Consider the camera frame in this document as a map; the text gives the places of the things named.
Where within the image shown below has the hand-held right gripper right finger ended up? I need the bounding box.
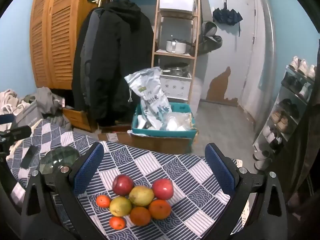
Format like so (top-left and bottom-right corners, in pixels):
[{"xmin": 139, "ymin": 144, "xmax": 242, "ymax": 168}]
[{"xmin": 204, "ymin": 142, "xmax": 290, "ymax": 240}]

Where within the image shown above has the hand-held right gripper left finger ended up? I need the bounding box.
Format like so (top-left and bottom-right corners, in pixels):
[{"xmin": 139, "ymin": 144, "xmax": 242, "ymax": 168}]
[{"xmin": 20, "ymin": 142, "xmax": 105, "ymax": 240}]

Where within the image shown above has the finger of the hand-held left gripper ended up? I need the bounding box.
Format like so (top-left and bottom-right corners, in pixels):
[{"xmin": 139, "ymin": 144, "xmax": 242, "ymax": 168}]
[
  {"xmin": 0, "ymin": 126, "xmax": 32, "ymax": 141},
  {"xmin": 0, "ymin": 114, "xmax": 14, "ymax": 125}
]

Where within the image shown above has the clear glass bowl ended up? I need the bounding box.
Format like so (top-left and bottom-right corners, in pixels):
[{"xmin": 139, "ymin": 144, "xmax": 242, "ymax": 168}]
[{"xmin": 39, "ymin": 147, "xmax": 80, "ymax": 174}]

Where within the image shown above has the small tangerine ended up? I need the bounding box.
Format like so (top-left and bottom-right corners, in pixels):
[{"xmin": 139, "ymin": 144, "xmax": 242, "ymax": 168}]
[
  {"xmin": 96, "ymin": 195, "xmax": 111, "ymax": 208},
  {"xmin": 109, "ymin": 216, "xmax": 126, "ymax": 230}
]

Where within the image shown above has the dark red apple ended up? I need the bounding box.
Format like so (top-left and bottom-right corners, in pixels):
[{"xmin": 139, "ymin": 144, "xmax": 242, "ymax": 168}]
[{"xmin": 112, "ymin": 175, "xmax": 135, "ymax": 197}]

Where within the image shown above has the yellow green pear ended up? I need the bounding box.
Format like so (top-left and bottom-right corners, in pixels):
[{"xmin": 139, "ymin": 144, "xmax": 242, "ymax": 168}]
[
  {"xmin": 129, "ymin": 186, "xmax": 155, "ymax": 207},
  {"xmin": 109, "ymin": 196, "xmax": 132, "ymax": 217}
]

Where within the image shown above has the bright red apple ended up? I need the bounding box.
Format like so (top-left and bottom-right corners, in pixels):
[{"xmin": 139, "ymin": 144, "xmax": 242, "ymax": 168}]
[{"xmin": 152, "ymin": 179, "xmax": 174, "ymax": 200}]

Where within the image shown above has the large orange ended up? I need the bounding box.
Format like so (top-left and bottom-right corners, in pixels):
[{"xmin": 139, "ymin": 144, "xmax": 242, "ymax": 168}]
[
  {"xmin": 148, "ymin": 199, "xmax": 172, "ymax": 220},
  {"xmin": 129, "ymin": 206, "xmax": 152, "ymax": 226}
]

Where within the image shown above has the grey storage box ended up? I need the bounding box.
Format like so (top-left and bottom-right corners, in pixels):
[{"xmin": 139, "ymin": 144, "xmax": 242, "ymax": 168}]
[{"xmin": 12, "ymin": 100, "xmax": 44, "ymax": 130}]

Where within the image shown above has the white clothes pile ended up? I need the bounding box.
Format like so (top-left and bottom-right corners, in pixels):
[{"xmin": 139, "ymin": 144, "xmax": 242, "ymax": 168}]
[{"xmin": 0, "ymin": 89, "xmax": 28, "ymax": 115}]

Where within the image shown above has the black phone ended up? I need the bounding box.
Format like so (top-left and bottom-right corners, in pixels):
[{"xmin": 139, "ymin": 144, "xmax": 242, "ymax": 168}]
[{"xmin": 20, "ymin": 145, "xmax": 39, "ymax": 169}]

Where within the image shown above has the grey clothes pile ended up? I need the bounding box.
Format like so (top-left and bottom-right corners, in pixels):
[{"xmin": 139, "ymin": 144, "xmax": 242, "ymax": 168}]
[{"xmin": 25, "ymin": 87, "xmax": 73, "ymax": 130}]

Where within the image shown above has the wooden drawer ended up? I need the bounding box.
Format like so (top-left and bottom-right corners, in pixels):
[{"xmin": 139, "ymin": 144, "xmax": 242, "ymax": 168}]
[{"xmin": 62, "ymin": 107, "xmax": 98, "ymax": 132}]

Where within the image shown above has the clear plastic bag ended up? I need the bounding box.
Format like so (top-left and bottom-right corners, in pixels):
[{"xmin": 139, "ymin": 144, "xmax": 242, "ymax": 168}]
[{"xmin": 160, "ymin": 112, "xmax": 194, "ymax": 132}]

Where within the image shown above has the brown cardboard box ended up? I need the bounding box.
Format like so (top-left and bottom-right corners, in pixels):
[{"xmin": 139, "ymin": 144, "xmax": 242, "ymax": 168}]
[{"xmin": 97, "ymin": 131, "xmax": 193, "ymax": 154}]

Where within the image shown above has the blue white patterned tablecloth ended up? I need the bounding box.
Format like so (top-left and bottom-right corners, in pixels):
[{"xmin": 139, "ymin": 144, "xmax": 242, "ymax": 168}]
[{"xmin": 6, "ymin": 120, "xmax": 250, "ymax": 240}]

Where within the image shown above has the teal plastic bin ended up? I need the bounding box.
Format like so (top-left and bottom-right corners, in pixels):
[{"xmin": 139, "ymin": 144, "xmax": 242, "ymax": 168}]
[{"xmin": 131, "ymin": 102, "xmax": 198, "ymax": 139}]

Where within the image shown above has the shoe rack with shoes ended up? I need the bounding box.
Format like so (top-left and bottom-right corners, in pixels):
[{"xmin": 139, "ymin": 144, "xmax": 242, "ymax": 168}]
[{"xmin": 254, "ymin": 56, "xmax": 317, "ymax": 169}]

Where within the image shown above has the wooden louvered door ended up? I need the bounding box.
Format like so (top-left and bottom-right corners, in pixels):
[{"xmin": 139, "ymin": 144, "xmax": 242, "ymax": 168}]
[
  {"xmin": 46, "ymin": 0, "xmax": 98, "ymax": 90},
  {"xmin": 29, "ymin": 0, "xmax": 54, "ymax": 88}
]

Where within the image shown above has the white patterned box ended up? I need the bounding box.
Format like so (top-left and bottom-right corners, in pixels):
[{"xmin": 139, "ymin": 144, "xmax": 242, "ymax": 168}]
[{"xmin": 160, "ymin": 74, "xmax": 192, "ymax": 98}]

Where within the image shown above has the white printed rice bag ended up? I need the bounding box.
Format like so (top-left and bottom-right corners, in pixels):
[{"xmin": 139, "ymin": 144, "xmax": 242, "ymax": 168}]
[{"xmin": 124, "ymin": 67, "xmax": 173, "ymax": 130}]

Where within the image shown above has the grey hanging jacket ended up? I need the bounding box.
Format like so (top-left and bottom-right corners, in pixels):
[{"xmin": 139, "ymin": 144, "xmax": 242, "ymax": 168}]
[{"xmin": 75, "ymin": 7, "xmax": 105, "ymax": 105}]

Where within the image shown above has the steel steamer pot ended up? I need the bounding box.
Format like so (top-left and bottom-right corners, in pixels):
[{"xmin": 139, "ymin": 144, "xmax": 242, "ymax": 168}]
[{"xmin": 162, "ymin": 62, "xmax": 190, "ymax": 77}]

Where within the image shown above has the white door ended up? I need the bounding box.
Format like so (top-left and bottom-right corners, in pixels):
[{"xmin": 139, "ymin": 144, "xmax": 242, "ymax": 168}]
[{"xmin": 200, "ymin": 0, "xmax": 258, "ymax": 105}]

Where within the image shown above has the black hanging jacket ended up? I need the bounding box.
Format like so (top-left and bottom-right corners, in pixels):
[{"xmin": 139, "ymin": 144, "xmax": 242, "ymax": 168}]
[{"xmin": 71, "ymin": 0, "xmax": 154, "ymax": 127}]

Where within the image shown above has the silver vertical pipe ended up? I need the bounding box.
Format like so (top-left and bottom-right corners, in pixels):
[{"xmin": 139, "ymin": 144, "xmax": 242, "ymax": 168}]
[{"xmin": 257, "ymin": 0, "xmax": 275, "ymax": 135}]

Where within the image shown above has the dark hanging pan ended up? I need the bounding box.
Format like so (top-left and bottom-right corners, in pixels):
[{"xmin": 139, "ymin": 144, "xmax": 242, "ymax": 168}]
[
  {"xmin": 202, "ymin": 35, "xmax": 223, "ymax": 53},
  {"xmin": 201, "ymin": 21, "xmax": 217, "ymax": 37}
]

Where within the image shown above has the steel cooking pot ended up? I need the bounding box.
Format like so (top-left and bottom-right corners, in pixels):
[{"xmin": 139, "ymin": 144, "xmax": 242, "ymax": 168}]
[{"xmin": 166, "ymin": 39, "xmax": 189, "ymax": 54}]

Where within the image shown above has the wooden shelf rack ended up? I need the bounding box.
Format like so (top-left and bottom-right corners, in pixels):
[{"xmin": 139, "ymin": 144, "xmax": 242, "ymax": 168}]
[{"xmin": 151, "ymin": 0, "xmax": 202, "ymax": 105}]

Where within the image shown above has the dark folded umbrella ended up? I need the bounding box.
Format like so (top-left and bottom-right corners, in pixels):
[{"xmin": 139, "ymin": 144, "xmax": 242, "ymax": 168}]
[{"xmin": 212, "ymin": 8, "xmax": 243, "ymax": 27}]

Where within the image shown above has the white storage box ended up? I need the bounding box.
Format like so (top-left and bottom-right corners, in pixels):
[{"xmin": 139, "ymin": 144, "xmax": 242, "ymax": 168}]
[{"xmin": 159, "ymin": 0, "xmax": 197, "ymax": 13}]

